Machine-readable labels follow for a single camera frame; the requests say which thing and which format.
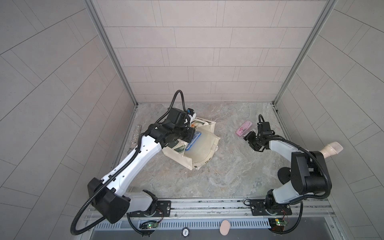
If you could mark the left aluminium frame post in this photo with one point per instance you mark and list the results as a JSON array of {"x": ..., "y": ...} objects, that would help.
[{"x": 90, "y": 7}]

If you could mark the beige oval button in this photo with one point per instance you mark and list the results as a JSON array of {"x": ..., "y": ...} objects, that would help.
[{"x": 225, "y": 227}]

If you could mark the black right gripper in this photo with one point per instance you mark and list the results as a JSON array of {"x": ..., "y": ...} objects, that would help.
[{"x": 249, "y": 136}]

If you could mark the floral canvas tote bag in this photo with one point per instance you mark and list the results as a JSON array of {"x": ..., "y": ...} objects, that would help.
[{"x": 201, "y": 152}]

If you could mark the green circuit board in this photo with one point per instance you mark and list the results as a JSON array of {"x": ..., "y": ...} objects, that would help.
[
  {"x": 277, "y": 225},
  {"x": 149, "y": 225}
]

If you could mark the beige microphone on stand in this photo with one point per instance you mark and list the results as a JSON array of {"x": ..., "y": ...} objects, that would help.
[{"x": 331, "y": 149}]

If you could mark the blue plastic case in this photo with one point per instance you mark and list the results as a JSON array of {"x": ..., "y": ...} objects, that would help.
[{"x": 194, "y": 139}]

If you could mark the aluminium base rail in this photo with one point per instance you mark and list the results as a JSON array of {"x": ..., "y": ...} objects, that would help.
[{"x": 208, "y": 213}]

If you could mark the aluminium corner frame post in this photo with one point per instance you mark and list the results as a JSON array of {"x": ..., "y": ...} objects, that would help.
[{"x": 323, "y": 17}]

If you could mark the pink compass set case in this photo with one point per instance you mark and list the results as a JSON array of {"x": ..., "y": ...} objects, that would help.
[{"x": 244, "y": 128}]

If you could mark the glittery silver tube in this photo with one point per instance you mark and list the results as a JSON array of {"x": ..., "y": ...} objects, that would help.
[{"x": 135, "y": 138}]

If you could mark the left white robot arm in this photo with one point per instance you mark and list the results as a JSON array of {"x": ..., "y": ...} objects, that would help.
[{"x": 112, "y": 199}]

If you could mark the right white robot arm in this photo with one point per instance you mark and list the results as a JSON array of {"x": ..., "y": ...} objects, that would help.
[{"x": 307, "y": 177}]

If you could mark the left green circuit board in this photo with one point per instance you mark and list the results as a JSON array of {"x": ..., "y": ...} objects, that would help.
[{"x": 149, "y": 225}]

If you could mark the right green circuit board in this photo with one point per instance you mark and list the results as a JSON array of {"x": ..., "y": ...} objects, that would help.
[{"x": 277, "y": 225}]

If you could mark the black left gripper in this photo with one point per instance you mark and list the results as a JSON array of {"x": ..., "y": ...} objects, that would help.
[{"x": 190, "y": 132}]

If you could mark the black round microphone base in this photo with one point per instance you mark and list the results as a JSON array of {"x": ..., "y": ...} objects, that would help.
[{"x": 284, "y": 175}]

